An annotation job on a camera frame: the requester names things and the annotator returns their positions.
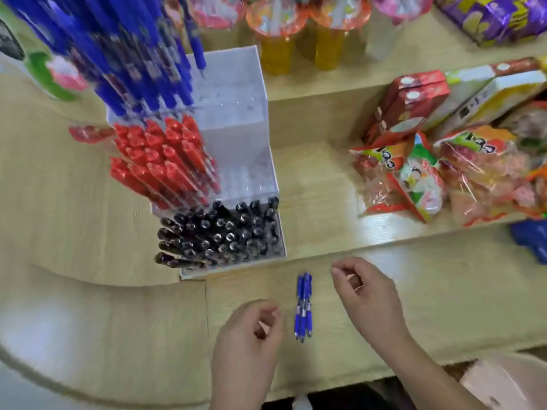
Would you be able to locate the person's left hand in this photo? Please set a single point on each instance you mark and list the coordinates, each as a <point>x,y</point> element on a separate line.
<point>243,354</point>

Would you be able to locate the person's right hand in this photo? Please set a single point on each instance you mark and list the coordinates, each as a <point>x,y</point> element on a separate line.
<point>376,307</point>

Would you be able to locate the cluster of black pens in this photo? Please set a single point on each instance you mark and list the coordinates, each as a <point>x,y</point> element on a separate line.
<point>222,234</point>

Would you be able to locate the cluster of red pens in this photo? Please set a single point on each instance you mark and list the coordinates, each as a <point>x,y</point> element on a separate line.
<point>171,166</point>

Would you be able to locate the clear tiered pen holder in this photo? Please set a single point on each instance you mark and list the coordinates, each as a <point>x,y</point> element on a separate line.
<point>230,123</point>

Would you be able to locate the cluster of blue pens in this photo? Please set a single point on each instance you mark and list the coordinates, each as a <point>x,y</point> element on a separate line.
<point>107,59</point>

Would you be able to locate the person's left forearm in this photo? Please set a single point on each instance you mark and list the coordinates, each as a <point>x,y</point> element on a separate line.
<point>239,401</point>

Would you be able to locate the person's right forearm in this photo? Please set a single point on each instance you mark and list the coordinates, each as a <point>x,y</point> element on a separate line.
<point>427,380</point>

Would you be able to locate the person's black trousers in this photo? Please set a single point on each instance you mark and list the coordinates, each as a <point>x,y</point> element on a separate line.
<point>342,399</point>

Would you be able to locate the jelly cup display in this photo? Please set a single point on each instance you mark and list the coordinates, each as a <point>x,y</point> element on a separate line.
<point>278,51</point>

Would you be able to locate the white round stool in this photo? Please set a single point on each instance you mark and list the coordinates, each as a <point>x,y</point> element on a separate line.
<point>504,384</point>

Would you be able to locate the blue box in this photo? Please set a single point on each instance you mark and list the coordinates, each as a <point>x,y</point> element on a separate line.
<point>532,236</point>

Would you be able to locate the pile of colourful snack bags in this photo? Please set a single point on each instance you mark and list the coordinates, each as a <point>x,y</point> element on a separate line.
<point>491,166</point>

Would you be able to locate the red lid pink jelly cup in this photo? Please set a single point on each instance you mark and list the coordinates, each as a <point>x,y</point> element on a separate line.
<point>89,133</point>

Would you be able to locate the purple candy packets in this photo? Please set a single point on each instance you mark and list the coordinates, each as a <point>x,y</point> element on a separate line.
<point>491,17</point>

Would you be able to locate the clear cup with red lid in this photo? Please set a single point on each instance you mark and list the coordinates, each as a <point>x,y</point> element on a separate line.
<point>68,76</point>

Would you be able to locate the green jelly pouch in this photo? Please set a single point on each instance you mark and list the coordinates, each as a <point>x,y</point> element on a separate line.
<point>42,76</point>

